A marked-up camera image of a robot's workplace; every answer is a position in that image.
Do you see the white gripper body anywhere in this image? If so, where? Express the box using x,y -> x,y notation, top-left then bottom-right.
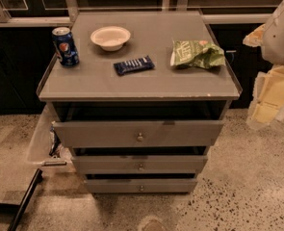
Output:
246,64 -> 284,129

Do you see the green chip bag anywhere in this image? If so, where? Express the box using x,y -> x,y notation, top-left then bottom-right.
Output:
170,40 -> 225,69

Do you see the grey drawer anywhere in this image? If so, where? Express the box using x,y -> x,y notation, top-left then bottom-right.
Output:
85,178 -> 197,193
54,120 -> 223,147
72,155 -> 207,174

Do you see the blue pepsi can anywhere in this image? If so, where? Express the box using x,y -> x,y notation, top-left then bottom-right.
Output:
52,27 -> 79,67

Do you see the grey top drawer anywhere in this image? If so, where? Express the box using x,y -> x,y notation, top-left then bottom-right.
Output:
54,120 -> 223,147

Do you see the black metal bar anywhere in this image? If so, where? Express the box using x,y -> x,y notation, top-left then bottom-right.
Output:
7,168 -> 42,231

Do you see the clear plastic bin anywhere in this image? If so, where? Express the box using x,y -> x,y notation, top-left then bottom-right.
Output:
26,106 -> 75,173

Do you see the metal window rail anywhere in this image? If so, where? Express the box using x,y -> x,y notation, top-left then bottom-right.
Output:
0,0 -> 282,27

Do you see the grey drawer cabinet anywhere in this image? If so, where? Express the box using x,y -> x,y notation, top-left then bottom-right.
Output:
38,12 -> 241,184

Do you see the grey bottom drawer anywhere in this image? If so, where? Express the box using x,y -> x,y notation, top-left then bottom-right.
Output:
85,178 -> 197,193

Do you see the grey middle drawer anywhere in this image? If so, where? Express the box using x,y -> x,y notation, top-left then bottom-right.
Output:
72,155 -> 207,174

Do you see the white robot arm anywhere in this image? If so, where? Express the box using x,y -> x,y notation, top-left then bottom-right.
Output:
243,0 -> 284,130

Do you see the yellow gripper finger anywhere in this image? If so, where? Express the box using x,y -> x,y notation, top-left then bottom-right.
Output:
243,24 -> 265,47

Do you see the dark blue candy bar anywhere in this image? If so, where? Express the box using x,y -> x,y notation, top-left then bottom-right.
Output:
114,56 -> 155,76

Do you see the white paper bowl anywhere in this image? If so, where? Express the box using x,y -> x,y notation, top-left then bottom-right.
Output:
90,26 -> 131,52

